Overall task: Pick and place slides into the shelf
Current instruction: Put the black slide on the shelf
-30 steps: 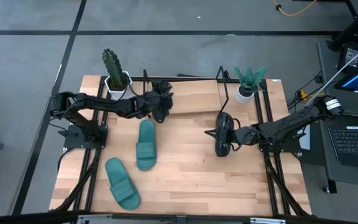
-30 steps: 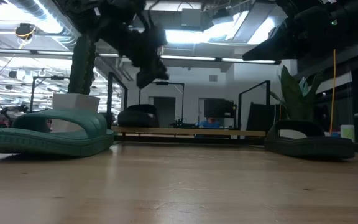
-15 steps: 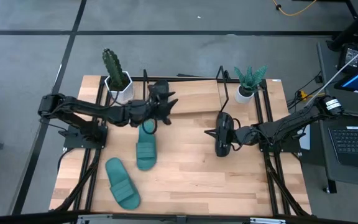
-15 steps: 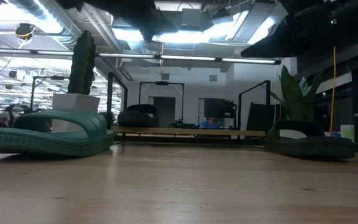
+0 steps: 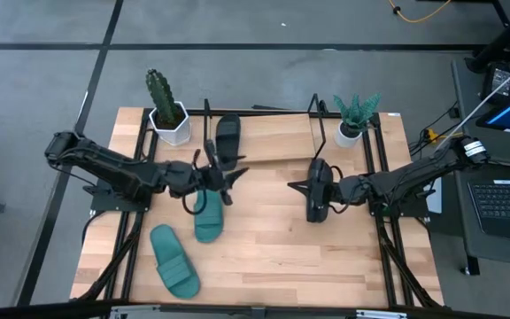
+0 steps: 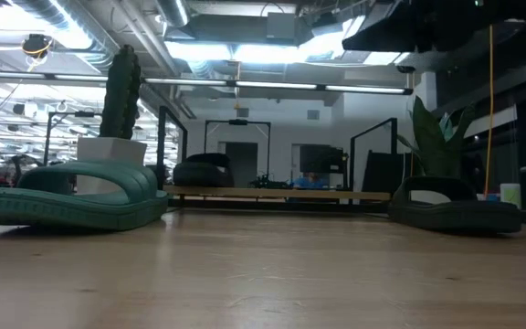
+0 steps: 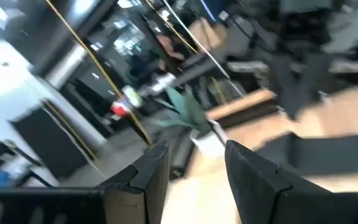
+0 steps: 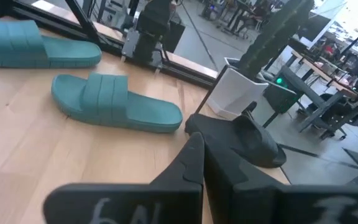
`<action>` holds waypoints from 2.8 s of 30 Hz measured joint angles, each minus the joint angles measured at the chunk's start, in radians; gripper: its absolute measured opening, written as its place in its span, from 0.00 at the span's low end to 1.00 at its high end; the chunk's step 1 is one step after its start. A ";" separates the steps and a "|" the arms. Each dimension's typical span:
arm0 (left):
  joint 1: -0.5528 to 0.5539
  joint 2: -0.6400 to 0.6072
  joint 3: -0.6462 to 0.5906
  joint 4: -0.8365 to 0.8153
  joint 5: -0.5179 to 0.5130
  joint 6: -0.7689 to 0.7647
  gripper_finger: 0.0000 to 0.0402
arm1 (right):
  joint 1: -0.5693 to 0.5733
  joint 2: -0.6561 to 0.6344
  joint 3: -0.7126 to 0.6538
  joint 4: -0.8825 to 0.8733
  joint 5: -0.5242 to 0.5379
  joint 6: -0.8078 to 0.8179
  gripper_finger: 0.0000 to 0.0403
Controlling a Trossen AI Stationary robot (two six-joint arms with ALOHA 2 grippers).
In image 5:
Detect white round plant pot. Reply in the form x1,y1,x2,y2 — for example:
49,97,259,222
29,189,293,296
333,121,364,150

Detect black laptop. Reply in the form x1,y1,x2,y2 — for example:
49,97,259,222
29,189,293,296
466,178,510,244

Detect black rubber slide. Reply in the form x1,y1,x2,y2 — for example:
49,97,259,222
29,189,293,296
214,113,243,172
305,157,336,224

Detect small spiky green plant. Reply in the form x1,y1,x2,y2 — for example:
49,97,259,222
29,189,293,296
331,91,383,133

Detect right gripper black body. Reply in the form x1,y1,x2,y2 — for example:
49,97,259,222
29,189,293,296
325,174,374,206

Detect green rubber slide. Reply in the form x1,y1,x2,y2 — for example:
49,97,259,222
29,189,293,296
149,223,202,300
193,188,226,245

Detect black power brick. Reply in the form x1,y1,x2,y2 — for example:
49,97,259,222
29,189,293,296
480,65,510,104

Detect wooden shelf board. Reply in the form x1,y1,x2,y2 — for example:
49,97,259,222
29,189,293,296
210,113,319,167

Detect grey desk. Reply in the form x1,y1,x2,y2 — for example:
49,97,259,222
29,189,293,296
451,56,510,269

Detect black table rail frame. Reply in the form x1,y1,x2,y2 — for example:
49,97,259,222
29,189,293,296
71,105,444,311

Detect yellow floor cable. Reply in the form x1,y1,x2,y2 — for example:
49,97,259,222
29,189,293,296
387,0,453,24

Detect person's leg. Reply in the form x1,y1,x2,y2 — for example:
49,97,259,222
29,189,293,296
464,0,510,74

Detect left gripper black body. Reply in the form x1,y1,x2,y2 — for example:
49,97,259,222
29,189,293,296
178,140,234,206

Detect black metal shelf end frame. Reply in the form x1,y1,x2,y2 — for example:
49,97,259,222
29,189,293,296
203,97,217,170
307,92,332,161

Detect white cable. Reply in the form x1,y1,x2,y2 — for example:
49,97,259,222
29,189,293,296
434,52,510,151

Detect black crossbar with silver brackets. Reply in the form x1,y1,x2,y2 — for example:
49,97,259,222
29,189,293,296
0,300,510,319

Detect black floor cables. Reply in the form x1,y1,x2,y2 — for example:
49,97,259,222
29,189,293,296
408,102,462,157

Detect tall green cactus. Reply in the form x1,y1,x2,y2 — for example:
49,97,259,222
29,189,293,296
144,68,182,128

